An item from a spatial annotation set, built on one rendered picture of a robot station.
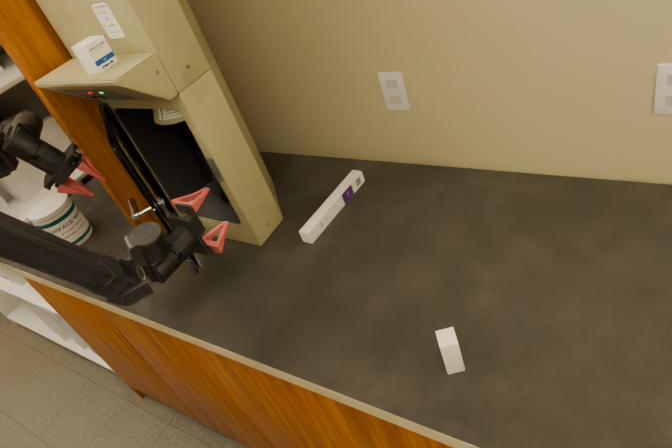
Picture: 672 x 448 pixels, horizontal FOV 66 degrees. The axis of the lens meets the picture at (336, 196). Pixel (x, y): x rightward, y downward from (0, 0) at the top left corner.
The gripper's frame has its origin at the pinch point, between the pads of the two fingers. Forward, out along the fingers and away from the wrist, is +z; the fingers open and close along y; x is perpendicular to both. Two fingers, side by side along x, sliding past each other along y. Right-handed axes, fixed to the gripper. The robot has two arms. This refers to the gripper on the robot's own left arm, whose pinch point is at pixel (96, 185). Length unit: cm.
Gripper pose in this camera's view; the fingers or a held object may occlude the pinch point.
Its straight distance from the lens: 131.5
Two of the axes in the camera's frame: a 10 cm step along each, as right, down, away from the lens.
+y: -6.6, 7.5, 0.8
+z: 6.3, 4.9, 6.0
